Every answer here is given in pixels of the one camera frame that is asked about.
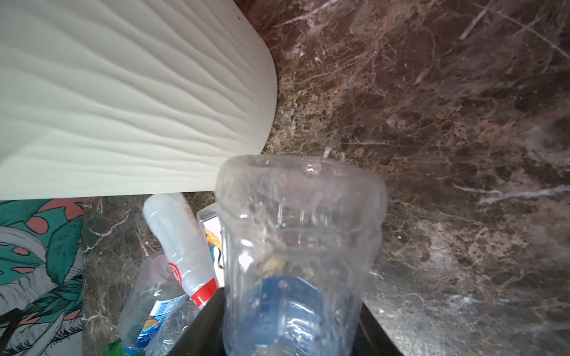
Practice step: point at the white ribbed waste bin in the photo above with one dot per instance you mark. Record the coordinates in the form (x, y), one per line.
(104, 98)

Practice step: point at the clear bottle blue cap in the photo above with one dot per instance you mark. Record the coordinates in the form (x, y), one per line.
(175, 324)

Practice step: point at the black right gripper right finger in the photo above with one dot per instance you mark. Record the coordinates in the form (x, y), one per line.
(371, 339)

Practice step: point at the white bottle red band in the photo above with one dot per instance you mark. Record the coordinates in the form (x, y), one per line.
(172, 221)

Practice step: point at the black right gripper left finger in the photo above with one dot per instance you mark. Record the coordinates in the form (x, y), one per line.
(204, 336)

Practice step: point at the small clear bottle bird label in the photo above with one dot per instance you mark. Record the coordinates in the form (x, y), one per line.
(211, 227)

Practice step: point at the crushed clear bottle blue label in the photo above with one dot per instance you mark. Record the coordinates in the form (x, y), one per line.
(154, 296)

